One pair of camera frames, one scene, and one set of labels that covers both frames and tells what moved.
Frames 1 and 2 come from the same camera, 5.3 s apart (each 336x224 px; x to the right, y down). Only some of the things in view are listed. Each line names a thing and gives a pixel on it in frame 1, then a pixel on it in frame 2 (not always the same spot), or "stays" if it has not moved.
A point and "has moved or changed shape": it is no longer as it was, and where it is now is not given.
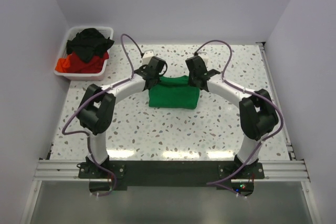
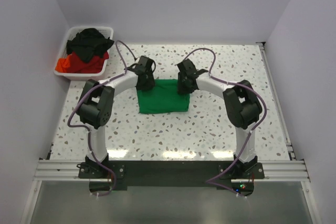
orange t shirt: x=62 y=64 stays
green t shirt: x=174 y=92 has moved or changed shape
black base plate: x=107 y=177 stays
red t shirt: x=79 y=65 stays
